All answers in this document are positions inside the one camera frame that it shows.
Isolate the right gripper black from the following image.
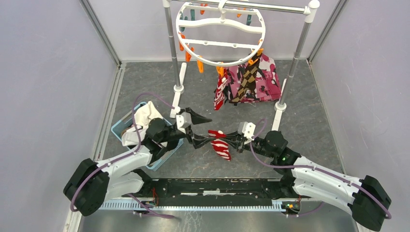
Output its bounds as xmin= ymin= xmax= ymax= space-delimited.
xmin=219 ymin=130 xmax=275 ymax=159

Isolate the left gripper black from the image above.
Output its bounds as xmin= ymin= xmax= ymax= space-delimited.
xmin=159 ymin=107 xmax=216 ymax=148

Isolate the brown argyle sock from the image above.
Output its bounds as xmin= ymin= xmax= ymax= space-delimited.
xmin=237 ymin=62 xmax=260 ymax=100
xmin=227 ymin=65 xmax=251 ymax=105

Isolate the red white striped sock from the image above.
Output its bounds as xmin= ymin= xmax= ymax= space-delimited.
xmin=213 ymin=69 xmax=228 ymax=111

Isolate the white round clip hanger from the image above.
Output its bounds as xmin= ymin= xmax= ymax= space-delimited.
xmin=177 ymin=9 xmax=261 ymax=63

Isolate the metal clothes rack frame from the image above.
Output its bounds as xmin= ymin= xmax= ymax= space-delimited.
xmin=162 ymin=0 xmax=320 ymax=131

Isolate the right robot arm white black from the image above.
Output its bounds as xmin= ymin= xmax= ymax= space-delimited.
xmin=217 ymin=130 xmax=392 ymax=232

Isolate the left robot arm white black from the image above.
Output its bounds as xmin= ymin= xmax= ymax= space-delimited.
xmin=63 ymin=107 xmax=213 ymax=217

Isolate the orange clip right rim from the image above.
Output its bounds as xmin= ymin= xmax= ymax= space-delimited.
xmin=216 ymin=66 xmax=225 ymax=77

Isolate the orange clip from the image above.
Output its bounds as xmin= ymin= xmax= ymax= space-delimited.
xmin=185 ymin=47 xmax=194 ymax=62
xmin=196 ymin=56 xmax=204 ymax=73

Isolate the orange clip far left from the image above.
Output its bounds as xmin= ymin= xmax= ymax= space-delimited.
xmin=185 ymin=47 xmax=194 ymax=62

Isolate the orange clip front holding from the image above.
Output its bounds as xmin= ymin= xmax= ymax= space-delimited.
xmin=248 ymin=48 xmax=264 ymax=66

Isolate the teal clip right rim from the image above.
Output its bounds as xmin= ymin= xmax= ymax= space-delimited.
xmin=246 ymin=14 xmax=252 ymax=26

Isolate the white cloth in basket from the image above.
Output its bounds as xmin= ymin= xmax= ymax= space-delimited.
xmin=122 ymin=101 xmax=163 ymax=146

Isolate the pink camouflage garment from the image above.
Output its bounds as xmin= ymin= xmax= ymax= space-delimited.
xmin=224 ymin=53 xmax=281 ymax=103

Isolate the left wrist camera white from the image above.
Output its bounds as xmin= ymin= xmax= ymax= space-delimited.
xmin=173 ymin=106 xmax=192 ymax=135

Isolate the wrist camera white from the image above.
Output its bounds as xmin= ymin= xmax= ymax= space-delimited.
xmin=237 ymin=122 xmax=256 ymax=145
xmin=173 ymin=106 xmax=192 ymax=135

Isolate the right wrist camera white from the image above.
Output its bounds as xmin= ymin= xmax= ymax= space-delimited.
xmin=237 ymin=122 xmax=256 ymax=145

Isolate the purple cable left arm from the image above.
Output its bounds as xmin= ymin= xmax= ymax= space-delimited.
xmin=70 ymin=93 xmax=179 ymax=219

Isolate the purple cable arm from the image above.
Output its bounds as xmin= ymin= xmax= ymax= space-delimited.
xmin=249 ymin=118 xmax=393 ymax=220
xmin=70 ymin=93 xmax=179 ymax=219

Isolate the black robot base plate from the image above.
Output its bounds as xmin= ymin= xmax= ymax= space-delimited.
xmin=133 ymin=178 xmax=305 ymax=207

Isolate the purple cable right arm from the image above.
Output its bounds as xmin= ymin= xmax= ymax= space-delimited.
xmin=249 ymin=118 xmax=393 ymax=220

